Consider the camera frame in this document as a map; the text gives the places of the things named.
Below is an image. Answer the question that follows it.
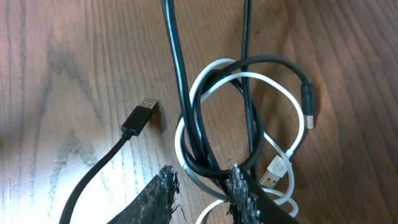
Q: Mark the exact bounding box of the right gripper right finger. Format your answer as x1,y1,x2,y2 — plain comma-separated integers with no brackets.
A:
228,164,299,224

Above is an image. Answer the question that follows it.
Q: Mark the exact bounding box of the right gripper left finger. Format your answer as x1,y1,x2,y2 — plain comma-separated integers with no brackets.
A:
108,166,179,224

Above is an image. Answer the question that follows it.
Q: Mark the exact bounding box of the short black usb cable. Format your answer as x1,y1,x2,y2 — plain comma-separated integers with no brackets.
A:
161,0,317,200

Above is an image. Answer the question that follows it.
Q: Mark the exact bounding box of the white usb cable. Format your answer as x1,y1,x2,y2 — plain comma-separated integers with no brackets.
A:
174,58,306,224

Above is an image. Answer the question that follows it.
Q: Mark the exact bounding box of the long black usb cable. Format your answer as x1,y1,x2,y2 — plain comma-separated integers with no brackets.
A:
58,98,158,224

